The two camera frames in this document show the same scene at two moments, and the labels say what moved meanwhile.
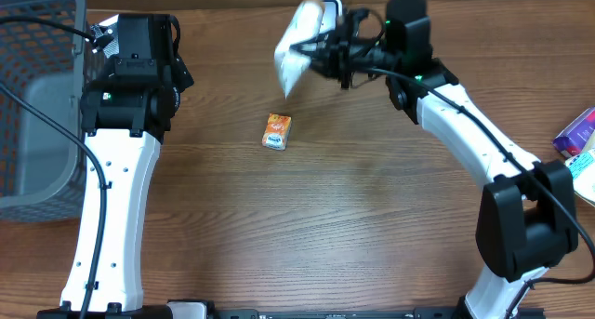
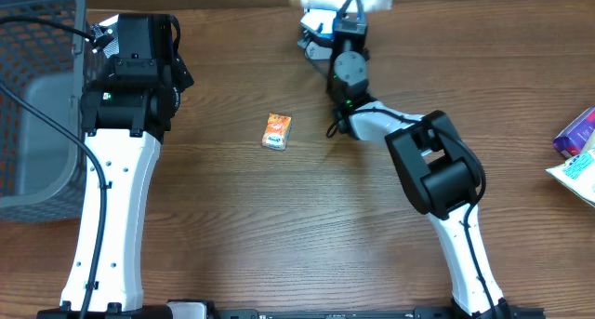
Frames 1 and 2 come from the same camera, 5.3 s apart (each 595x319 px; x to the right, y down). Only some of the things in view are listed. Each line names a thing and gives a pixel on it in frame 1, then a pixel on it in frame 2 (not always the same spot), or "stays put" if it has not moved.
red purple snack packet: [574, 136] stays put
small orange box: [276, 132] stays put
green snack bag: [582, 168] stays put
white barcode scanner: [332, 13] to [320, 21]
